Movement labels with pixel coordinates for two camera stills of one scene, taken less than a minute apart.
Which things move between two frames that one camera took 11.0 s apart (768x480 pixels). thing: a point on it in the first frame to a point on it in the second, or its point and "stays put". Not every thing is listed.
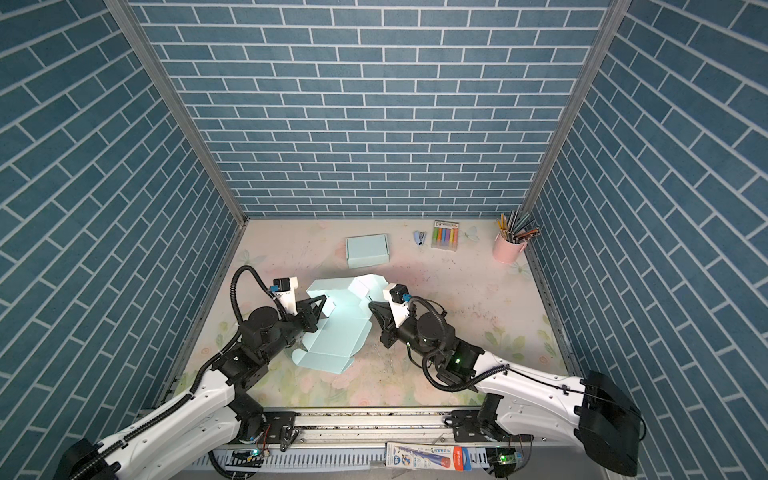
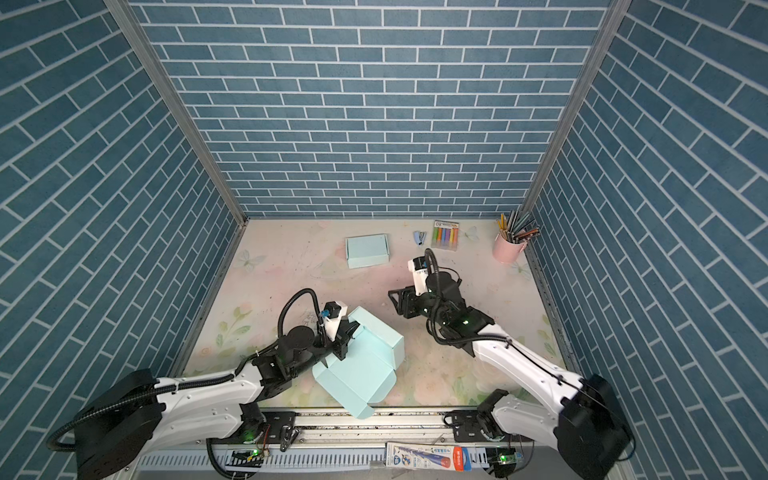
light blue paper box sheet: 367,250 stays put
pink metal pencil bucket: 506,251 stays put
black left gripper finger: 310,311 to 344,336
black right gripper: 388,327 to 407,298
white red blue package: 430,457 stays put
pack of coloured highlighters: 445,235 stays put
